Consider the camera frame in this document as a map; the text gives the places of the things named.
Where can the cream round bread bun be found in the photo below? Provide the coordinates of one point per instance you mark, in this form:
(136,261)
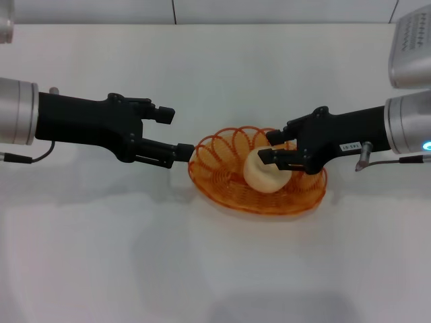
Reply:
(262,178)

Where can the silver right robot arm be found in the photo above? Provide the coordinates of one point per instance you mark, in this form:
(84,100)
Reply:
(407,124)

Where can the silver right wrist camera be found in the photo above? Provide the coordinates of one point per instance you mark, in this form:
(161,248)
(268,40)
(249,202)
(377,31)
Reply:
(412,50)

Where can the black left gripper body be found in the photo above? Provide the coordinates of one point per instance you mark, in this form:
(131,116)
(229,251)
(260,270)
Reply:
(87,124)

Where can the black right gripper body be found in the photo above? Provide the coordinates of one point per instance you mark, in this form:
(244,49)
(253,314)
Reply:
(336,134)

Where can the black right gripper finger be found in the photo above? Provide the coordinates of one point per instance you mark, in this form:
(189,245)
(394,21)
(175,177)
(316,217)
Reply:
(279,137)
(286,159)

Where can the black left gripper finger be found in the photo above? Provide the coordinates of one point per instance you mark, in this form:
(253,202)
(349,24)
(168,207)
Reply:
(165,115)
(161,153)

